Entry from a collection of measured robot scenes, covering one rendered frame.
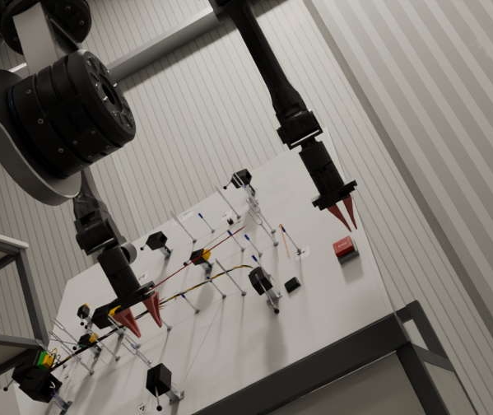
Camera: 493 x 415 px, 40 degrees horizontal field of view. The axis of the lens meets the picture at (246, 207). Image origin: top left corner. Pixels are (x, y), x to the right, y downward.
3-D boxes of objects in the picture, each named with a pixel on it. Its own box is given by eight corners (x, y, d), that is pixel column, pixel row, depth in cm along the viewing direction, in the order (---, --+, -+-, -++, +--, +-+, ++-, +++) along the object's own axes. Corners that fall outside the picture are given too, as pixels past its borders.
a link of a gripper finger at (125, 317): (136, 337, 156) (116, 300, 156) (162, 324, 155) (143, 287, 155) (127, 346, 150) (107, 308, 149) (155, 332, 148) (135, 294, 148)
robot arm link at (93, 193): (25, 95, 164) (62, 72, 163) (39, 104, 170) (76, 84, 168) (72, 250, 148) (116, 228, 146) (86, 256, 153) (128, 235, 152)
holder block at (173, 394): (167, 430, 166) (142, 406, 162) (169, 393, 177) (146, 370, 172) (183, 421, 165) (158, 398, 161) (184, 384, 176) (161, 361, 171)
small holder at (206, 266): (194, 269, 217) (181, 254, 214) (216, 262, 213) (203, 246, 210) (190, 279, 214) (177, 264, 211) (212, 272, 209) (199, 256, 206)
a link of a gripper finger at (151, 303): (146, 331, 156) (127, 296, 155) (173, 318, 155) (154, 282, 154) (137, 341, 149) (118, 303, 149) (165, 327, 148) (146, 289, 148)
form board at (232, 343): (3, 515, 182) (-2, 512, 181) (70, 283, 269) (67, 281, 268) (397, 317, 153) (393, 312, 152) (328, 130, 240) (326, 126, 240)
